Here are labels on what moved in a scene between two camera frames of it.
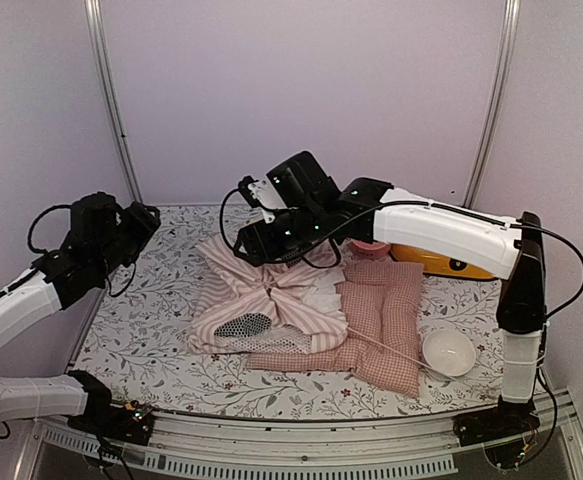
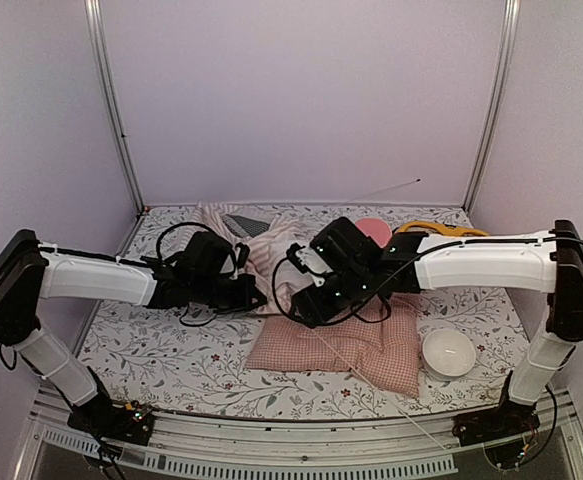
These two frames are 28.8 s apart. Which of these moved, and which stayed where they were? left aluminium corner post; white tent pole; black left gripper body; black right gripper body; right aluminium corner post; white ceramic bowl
Moved: black right gripper body; white tent pole; black left gripper body
Stayed: left aluminium corner post; white ceramic bowl; right aluminium corner post
